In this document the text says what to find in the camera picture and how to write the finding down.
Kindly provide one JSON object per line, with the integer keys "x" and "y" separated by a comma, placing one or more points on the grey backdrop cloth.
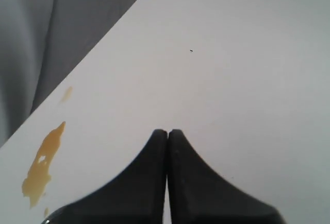
{"x": 41, "y": 42}

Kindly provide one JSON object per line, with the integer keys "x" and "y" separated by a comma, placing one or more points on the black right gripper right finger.
{"x": 197, "y": 194}

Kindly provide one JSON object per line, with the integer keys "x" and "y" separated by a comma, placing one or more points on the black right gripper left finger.
{"x": 136, "y": 195}

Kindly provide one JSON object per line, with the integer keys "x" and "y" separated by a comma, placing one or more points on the round stainless steel pan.
{"x": 49, "y": 217}

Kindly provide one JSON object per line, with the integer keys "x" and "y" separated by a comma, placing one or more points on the brown liquid spill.
{"x": 38, "y": 176}

